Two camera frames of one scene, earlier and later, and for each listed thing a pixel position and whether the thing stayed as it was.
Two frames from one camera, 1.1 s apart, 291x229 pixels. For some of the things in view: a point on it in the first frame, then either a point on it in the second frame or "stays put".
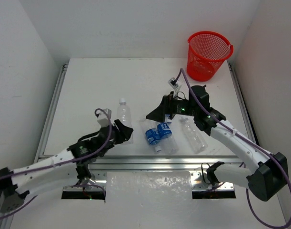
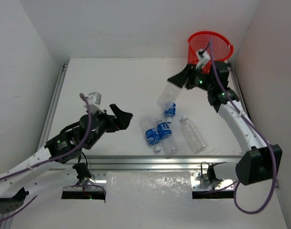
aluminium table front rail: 196,162 stays put
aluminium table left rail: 40,154 stays put
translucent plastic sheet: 152,187 stays put
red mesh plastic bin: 207,51 stays put
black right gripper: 166,106 → 179,78
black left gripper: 116,133 → 112,120
